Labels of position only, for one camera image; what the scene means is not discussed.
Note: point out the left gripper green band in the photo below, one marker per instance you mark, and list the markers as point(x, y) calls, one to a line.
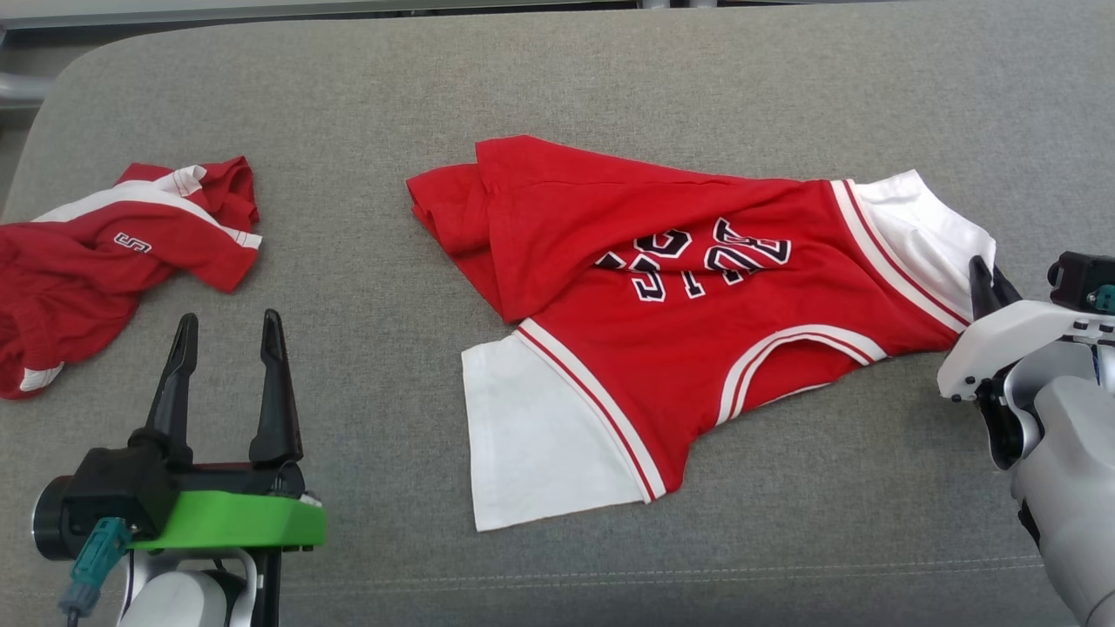
point(235, 522)

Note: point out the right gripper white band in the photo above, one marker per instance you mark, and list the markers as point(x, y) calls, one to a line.
point(1002, 340)

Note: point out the red shorts with white stripe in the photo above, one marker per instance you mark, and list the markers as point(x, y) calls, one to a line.
point(87, 287)

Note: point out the red Bulls basketball jersey shirt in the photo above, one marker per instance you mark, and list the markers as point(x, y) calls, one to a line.
point(610, 348)

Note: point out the grey fabric sofa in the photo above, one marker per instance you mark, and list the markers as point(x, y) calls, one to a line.
point(348, 418)

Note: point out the grey metal tube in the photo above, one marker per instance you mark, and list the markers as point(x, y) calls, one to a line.
point(17, 87)

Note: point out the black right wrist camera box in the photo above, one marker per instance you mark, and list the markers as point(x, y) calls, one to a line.
point(1080, 274)

